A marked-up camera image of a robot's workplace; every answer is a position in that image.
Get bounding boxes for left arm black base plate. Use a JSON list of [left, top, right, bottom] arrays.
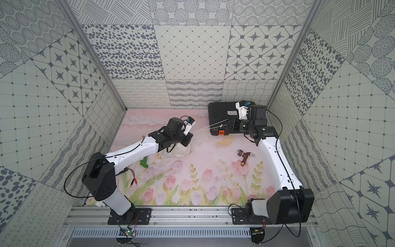
[[108, 207, 152, 225]]

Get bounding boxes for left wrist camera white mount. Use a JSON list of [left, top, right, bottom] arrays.
[[184, 116, 195, 136]]

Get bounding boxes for white cloth soil bag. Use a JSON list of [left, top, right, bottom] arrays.
[[163, 143, 191, 158]]

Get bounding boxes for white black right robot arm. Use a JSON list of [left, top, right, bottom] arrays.
[[231, 100, 314, 224]]

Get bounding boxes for white plastic pipe fitting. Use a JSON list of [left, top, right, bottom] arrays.
[[95, 201, 107, 207]]

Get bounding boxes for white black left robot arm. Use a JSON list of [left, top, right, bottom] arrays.
[[82, 116, 195, 216]]

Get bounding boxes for red black alligator clip wires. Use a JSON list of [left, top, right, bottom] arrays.
[[123, 168, 138, 186]]

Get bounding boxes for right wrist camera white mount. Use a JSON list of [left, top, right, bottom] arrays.
[[236, 100, 251, 120]]

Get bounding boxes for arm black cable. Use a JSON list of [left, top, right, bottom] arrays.
[[63, 135, 146, 199], [265, 109, 303, 238]]

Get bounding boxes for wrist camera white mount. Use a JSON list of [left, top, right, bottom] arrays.
[[184, 116, 195, 136], [236, 100, 251, 120]]

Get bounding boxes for brown metal faucet valve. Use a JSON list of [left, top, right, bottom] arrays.
[[237, 149, 255, 166]]

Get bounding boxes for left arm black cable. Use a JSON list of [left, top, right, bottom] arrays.
[[63, 135, 146, 199]]

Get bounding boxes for green plastic pipe fitting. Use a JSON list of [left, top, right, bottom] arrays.
[[139, 156, 148, 168]]

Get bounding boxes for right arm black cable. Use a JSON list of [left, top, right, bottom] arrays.
[[265, 109, 303, 238]]

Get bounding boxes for white bag drawstring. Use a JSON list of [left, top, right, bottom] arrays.
[[193, 119, 232, 133]]

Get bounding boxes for black plastic tool case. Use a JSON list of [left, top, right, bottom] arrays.
[[208, 102, 250, 136]]

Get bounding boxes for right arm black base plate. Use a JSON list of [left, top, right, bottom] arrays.
[[229, 207, 263, 225]]

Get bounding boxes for aluminium mounting rail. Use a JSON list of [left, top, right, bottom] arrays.
[[61, 206, 318, 229]]

